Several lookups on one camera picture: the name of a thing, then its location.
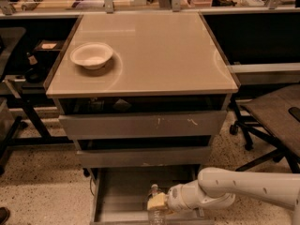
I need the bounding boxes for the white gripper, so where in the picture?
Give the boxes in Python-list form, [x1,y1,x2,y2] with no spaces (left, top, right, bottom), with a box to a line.
[147,181,206,213]

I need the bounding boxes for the clear plastic water bottle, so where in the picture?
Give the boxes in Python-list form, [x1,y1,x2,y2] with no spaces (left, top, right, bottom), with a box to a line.
[147,184,168,225]

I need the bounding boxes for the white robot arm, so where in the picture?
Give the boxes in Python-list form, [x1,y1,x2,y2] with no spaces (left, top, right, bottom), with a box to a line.
[147,167,300,225]

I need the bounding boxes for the grey open bottom drawer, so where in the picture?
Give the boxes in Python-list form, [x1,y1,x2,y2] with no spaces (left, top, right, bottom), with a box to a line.
[90,165,196,225]

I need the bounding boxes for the grey middle drawer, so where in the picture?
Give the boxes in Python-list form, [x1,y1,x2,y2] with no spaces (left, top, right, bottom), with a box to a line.
[77,146,212,168]

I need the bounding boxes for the grey top drawer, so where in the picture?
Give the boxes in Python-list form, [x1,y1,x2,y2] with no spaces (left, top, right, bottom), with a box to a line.
[59,111,227,140]

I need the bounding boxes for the grey drawer cabinet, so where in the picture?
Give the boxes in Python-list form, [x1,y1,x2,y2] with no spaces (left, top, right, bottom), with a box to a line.
[43,11,242,225]

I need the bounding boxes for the black office chair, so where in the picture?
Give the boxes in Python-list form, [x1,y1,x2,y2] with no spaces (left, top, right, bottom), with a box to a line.
[229,83,300,173]

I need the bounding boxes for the black shoe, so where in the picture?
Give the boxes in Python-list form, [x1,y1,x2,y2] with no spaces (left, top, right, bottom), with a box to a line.
[0,207,10,225]

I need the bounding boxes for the white paper bowl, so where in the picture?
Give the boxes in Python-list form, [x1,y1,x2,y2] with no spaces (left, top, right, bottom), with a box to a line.
[70,42,113,70]

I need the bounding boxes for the black round object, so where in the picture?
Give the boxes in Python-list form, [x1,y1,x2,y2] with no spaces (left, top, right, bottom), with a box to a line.
[25,67,48,83]

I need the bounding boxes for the black desk frame left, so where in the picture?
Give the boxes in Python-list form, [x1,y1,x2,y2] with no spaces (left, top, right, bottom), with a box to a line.
[0,79,71,175]

